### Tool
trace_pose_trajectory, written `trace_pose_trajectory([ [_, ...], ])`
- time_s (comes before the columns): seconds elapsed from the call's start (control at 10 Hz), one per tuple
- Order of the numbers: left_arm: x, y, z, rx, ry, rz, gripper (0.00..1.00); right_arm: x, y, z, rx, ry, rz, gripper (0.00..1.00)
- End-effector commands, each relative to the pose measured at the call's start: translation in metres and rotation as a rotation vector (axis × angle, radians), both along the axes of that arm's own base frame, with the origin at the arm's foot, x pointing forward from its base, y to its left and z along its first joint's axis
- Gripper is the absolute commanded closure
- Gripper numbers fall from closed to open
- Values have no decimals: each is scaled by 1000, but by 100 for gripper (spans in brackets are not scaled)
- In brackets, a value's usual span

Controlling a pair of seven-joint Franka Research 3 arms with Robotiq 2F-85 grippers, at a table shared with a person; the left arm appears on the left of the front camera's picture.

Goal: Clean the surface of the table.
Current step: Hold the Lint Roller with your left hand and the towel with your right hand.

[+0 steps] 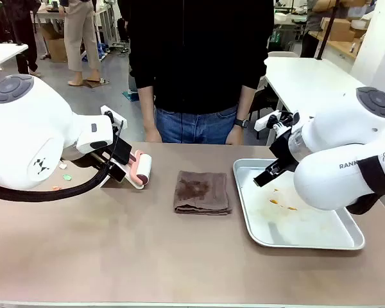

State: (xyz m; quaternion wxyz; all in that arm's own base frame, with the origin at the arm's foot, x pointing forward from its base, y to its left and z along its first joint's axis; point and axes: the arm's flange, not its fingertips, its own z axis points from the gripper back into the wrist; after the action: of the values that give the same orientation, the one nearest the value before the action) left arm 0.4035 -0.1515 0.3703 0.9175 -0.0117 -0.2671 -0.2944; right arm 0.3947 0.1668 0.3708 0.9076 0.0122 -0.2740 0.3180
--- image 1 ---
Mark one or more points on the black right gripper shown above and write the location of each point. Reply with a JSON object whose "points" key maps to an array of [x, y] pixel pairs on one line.
{"points": [[284, 149]]}

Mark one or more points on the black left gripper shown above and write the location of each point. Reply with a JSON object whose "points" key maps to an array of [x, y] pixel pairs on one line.
{"points": [[97, 162]]}

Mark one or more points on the brown cloth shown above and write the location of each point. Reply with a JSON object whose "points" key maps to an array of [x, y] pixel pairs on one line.
{"points": [[200, 192]]}

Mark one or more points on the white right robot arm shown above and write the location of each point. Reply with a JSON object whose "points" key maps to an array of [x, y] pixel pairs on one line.
{"points": [[333, 134]]}

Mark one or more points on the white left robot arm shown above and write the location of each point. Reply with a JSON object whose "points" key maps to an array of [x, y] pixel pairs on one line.
{"points": [[25, 128]]}

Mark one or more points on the person's left forearm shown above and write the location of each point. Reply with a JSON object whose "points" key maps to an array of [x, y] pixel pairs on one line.
{"points": [[245, 102]]}

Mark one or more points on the person's right forearm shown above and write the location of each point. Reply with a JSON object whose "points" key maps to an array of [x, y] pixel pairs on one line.
{"points": [[147, 109]]}

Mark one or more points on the person's left hand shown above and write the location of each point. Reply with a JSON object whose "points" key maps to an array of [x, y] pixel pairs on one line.
{"points": [[235, 136]]}

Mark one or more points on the person's right hand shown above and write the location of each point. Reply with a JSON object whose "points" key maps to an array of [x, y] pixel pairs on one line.
{"points": [[153, 136]]}

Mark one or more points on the green paper scrap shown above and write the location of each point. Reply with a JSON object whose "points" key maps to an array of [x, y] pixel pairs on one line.
{"points": [[65, 176]]}

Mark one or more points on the white paper scrap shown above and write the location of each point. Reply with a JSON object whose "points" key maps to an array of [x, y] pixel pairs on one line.
{"points": [[62, 165]]}

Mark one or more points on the white paper towel roll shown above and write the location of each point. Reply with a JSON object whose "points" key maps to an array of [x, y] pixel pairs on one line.
{"points": [[133, 183]]}

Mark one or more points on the orange paper scrap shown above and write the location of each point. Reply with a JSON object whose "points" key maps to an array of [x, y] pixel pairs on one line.
{"points": [[56, 187]]}

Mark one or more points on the silver metal tray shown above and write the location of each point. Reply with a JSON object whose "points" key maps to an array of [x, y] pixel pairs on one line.
{"points": [[276, 224]]}

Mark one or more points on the black wrist watch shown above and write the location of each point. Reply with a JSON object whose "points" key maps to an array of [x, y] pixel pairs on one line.
{"points": [[241, 123]]}

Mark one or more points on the teal floor mat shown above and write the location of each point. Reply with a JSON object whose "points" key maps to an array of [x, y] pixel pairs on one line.
{"points": [[130, 95]]}

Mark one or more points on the open cardboard box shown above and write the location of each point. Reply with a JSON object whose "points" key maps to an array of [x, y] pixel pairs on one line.
{"points": [[56, 48]]}

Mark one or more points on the person in beige trousers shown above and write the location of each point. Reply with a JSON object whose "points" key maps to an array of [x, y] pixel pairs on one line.
{"points": [[80, 38]]}

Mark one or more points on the person in black hoodie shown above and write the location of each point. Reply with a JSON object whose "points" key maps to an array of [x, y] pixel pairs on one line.
{"points": [[195, 64]]}

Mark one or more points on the black stand pole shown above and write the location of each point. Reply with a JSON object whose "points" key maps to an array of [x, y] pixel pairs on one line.
{"points": [[324, 38]]}

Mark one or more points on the person in grey top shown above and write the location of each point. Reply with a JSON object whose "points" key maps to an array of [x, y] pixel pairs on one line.
{"points": [[311, 32]]}

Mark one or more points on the person in dark clothes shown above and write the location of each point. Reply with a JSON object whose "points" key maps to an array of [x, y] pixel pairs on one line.
{"points": [[22, 32]]}

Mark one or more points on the closed cardboard box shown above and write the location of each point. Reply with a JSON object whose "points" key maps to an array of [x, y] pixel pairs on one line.
{"points": [[337, 29]]}

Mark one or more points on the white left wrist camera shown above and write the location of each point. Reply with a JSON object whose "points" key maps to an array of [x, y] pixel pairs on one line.
{"points": [[115, 116]]}

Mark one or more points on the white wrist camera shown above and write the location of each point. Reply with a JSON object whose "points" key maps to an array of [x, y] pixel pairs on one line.
{"points": [[263, 122], [115, 116]]}

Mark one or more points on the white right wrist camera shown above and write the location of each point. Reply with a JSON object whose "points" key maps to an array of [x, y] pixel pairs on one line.
{"points": [[263, 122]]}

